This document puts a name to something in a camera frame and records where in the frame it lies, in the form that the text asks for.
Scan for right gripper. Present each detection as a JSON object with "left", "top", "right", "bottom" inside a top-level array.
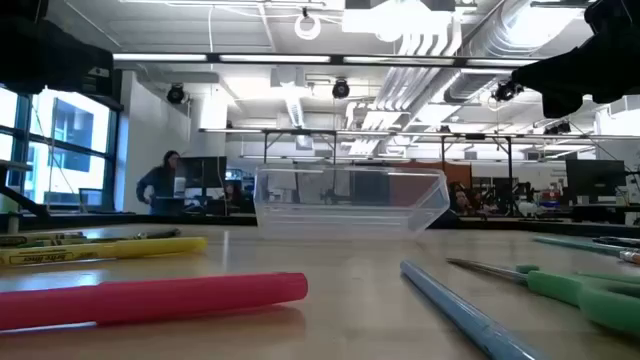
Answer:
[{"left": 510, "top": 0, "right": 640, "bottom": 119}]

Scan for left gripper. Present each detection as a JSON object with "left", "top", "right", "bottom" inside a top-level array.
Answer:
[{"left": 0, "top": 0, "right": 114, "bottom": 96}]

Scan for teal pencil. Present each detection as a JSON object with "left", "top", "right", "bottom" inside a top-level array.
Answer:
[{"left": 532, "top": 235, "right": 640, "bottom": 259}]

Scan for black grip pen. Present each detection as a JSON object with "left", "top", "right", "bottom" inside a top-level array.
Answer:
[{"left": 597, "top": 235, "right": 640, "bottom": 248}]

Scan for green crayon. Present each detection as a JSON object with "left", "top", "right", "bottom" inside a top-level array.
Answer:
[{"left": 0, "top": 238, "right": 69, "bottom": 249}]

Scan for green handled scissors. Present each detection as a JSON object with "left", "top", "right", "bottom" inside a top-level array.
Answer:
[{"left": 446, "top": 257, "right": 640, "bottom": 336}]

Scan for yellow highlighter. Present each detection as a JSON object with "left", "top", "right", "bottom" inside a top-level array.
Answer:
[{"left": 0, "top": 236, "right": 209, "bottom": 268}]

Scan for clear plastic supply box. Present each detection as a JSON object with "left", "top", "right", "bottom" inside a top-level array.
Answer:
[{"left": 253, "top": 164, "right": 451, "bottom": 241}]

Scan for light blue pencil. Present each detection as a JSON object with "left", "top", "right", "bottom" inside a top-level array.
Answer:
[{"left": 399, "top": 258, "right": 549, "bottom": 360}]

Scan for pink highlighter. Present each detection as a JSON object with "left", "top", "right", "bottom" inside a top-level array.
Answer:
[{"left": 0, "top": 272, "right": 309, "bottom": 333}]

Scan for large window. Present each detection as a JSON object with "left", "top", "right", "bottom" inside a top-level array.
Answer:
[{"left": 0, "top": 87, "right": 119, "bottom": 211}]

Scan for silver ceiling ducts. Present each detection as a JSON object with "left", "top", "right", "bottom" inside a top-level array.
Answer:
[{"left": 372, "top": 0, "right": 596, "bottom": 119}]

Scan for black computer monitor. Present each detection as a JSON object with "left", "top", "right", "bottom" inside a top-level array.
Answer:
[
  {"left": 565, "top": 158, "right": 627, "bottom": 199},
  {"left": 174, "top": 155, "right": 228, "bottom": 190}
]

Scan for orange partition panel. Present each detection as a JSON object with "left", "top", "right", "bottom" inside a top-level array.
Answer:
[{"left": 389, "top": 160, "right": 473, "bottom": 204}]

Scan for person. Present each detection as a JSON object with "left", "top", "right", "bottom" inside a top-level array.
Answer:
[
  {"left": 135, "top": 149, "right": 182, "bottom": 216},
  {"left": 448, "top": 182, "right": 475, "bottom": 216}
]

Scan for white cable coil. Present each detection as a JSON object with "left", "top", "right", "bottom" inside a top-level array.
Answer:
[{"left": 293, "top": 12, "right": 323, "bottom": 41}]

